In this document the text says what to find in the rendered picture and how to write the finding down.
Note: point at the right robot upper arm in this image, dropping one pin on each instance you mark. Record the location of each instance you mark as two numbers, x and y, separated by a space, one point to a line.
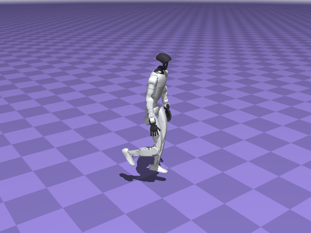
152 82

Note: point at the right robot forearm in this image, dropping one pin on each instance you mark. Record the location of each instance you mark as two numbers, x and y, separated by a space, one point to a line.
150 110

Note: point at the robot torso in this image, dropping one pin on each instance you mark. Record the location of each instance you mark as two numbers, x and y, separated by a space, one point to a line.
162 78

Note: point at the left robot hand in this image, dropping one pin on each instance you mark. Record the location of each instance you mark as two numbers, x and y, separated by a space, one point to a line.
168 113

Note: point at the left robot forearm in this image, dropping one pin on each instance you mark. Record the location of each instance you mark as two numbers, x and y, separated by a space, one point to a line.
164 99

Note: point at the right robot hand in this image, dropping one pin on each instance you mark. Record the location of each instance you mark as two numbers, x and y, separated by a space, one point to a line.
154 128

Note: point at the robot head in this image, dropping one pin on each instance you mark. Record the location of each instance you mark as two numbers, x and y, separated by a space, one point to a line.
163 58

